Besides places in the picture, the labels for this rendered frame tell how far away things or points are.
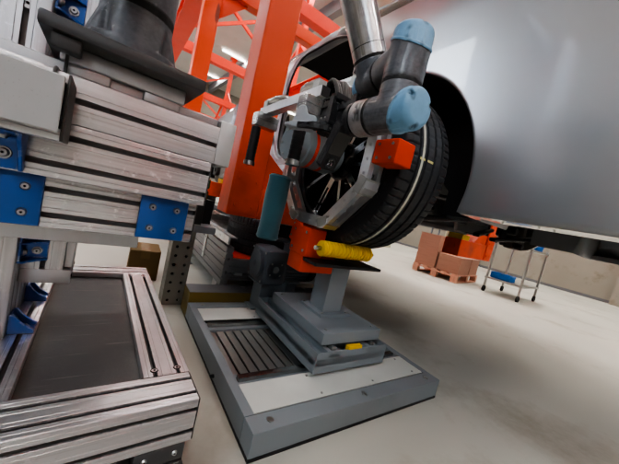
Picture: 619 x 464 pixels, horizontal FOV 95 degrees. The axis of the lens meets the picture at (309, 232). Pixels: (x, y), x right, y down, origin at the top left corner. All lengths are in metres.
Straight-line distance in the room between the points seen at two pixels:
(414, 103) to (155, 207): 0.52
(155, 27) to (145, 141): 0.20
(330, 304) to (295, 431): 0.50
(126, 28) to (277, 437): 0.93
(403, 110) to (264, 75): 1.09
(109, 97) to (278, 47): 1.13
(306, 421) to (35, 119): 0.85
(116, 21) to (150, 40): 0.05
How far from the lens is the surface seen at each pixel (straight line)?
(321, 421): 0.97
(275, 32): 1.64
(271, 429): 0.87
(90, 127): 0.61
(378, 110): 0.58
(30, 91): 0.49
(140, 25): 0.65
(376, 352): 1.26
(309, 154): 1.01
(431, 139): 1.04
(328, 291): 1.19
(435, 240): 5.29
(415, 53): 0.61
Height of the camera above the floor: 0.64
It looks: 5 degrees down
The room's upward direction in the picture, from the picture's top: 13 degrees clockwise
